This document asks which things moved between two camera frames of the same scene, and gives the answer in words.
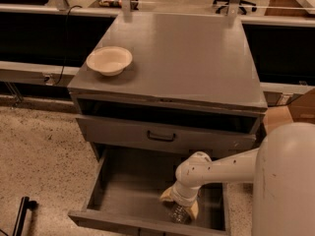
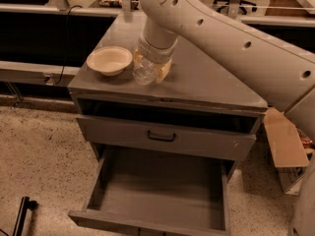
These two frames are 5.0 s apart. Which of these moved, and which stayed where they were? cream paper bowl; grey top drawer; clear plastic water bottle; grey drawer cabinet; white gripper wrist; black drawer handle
Moved: clear plastic water bottle; white gripper wrist
Stayed: cream paper bowl; grey drawer cabinet; grey top drawer; black drawer handle
